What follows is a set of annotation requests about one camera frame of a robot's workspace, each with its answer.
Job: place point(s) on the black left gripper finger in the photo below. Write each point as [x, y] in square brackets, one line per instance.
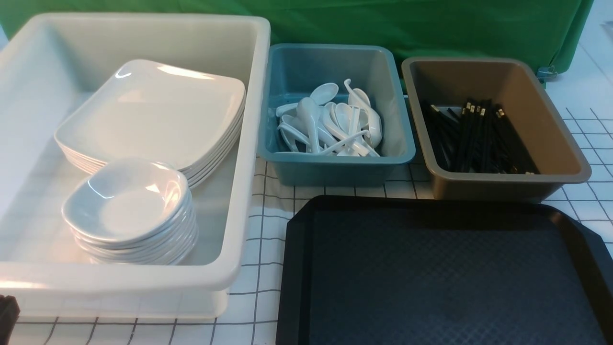
[9, 313]

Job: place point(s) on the large white square plate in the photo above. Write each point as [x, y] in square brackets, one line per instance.
[158, 110]

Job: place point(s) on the stack of small white dishes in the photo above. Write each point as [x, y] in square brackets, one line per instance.
[133, 211]

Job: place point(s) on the stack of large white plates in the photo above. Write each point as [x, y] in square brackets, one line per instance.
[201, 163]

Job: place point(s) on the large white plastic tub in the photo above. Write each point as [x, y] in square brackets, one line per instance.
[128, 151]

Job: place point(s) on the black serving tray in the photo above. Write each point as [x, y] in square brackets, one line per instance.
[385, 271]

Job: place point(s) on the pile of white spoons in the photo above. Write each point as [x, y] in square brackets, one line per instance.
[318, 126]

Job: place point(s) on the teal plastic bin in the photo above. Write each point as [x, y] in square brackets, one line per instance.
[294, 71]

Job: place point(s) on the pile of black chopsticks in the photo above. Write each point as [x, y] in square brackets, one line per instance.
[478, 137]

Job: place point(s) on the brown plastic bin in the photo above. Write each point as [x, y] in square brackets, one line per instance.
[447, 82]

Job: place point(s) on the metal binder clip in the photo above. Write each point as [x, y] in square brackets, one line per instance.
[546, 73]

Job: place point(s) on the green cloth backdrop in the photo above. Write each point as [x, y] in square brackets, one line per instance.
[421, 28]

